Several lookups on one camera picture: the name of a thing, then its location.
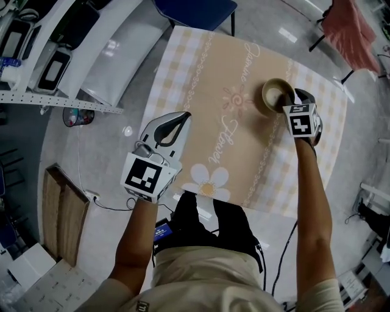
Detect black wire waste basket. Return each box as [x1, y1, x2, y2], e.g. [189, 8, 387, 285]
[62, 106, 96, 127]

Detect shelved white and green appliances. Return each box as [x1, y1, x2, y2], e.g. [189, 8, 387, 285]
[0, 0, 101, 94]

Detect black screen device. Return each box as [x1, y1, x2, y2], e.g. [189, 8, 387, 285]
[153, 218, 175, 244]

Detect table with beige checked cloth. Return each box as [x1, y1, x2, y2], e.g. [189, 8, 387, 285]
[140, 26, 349, 219]

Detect blue chair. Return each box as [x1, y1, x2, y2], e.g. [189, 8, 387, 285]
[152, 0, 238, 37]

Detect white cardboard box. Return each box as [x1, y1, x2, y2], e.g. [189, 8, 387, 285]
[6, 242, 58, 292]

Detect white metal shelving rack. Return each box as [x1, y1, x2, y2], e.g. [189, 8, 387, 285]
[0, 0, 172, 115]

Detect clear water bottle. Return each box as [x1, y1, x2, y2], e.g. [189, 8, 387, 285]
[0, 57, 23, 69]

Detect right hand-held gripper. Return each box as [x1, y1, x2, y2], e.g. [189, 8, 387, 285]
[282, 88, 323, 146]

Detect black body cable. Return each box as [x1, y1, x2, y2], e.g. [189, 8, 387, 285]
[271, 219, 299, 298]

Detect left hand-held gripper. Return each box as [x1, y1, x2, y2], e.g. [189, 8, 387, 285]
[120, 111, 192, 204]

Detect person's right forearm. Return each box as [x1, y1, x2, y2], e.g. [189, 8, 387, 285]
[293, 136, 339, 302]

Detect person's left forearm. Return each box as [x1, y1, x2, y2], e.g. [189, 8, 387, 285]
[108, 197, 161, 295]

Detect pink covered armchair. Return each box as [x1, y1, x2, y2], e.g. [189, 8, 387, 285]
[309, 0, 381, 85]

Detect person's torso in beige shirt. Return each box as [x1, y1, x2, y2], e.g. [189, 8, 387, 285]
[81, 245, 347, 312]

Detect person's legs in black trousers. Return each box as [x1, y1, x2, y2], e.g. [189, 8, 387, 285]
[169, 191, 264, 274]

